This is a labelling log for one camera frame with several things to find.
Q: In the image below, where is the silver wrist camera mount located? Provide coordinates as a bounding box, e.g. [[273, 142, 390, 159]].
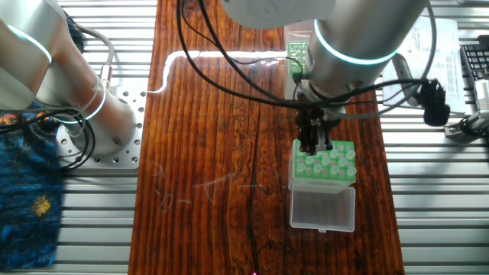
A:
[[380, 55, 429, 108]]

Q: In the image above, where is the black keyboard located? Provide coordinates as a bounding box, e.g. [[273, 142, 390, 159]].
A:
[[458, 44, 489, 81]]

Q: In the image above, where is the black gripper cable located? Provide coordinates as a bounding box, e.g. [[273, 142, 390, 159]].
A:
[[176, 0, 452, 128]]

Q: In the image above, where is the tall green pipette tip holder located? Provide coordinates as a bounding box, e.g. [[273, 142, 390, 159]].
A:
[[289, 139, 358, 232]]

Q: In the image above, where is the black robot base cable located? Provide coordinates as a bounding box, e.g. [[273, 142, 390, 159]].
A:
[[31, 107, 94, 170]]

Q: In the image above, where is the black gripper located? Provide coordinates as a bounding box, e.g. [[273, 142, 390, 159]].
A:
[[295, 101, 346, 155]]

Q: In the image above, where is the printed white paper sheet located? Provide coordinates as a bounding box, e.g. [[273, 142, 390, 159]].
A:
[[397, 17, 467, 115]]

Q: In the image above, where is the blue patterned cloth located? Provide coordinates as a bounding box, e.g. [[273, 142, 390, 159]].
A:
[[0, 99, 66, 268]]

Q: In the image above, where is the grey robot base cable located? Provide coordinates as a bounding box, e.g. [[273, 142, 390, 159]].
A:
[[73, 27, 117, 100]]

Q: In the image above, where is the brown wooden board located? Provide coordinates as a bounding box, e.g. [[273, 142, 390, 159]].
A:
[[128, 0, 406, 275]]

